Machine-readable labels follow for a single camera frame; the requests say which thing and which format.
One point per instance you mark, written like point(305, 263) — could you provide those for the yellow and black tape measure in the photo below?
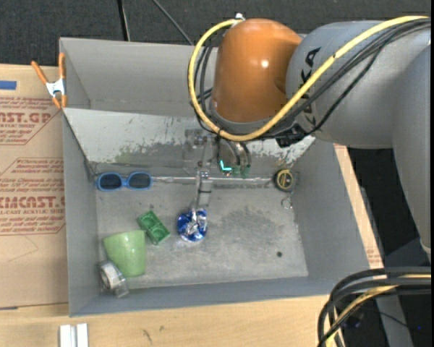
point(284, 180)

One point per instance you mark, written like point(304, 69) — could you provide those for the black cylinder on white bracket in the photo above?
point(289, 139)

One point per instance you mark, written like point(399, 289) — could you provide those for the grey metal bin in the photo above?
point(238, 237)

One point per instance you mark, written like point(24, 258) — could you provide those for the pale green cup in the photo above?
point(127, 252)

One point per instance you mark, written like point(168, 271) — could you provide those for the blue sunglasses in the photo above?
point(124, 181)

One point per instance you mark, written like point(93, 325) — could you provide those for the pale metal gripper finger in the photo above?
point(206, 193)
point(196, 193)

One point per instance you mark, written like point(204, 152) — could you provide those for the blue and silver foil wrapper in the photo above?
point(191, 228)

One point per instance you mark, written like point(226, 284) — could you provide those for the brown cardboard board red print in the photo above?
point(25, 208)

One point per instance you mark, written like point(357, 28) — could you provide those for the green toy building block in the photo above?
point(153, 227)

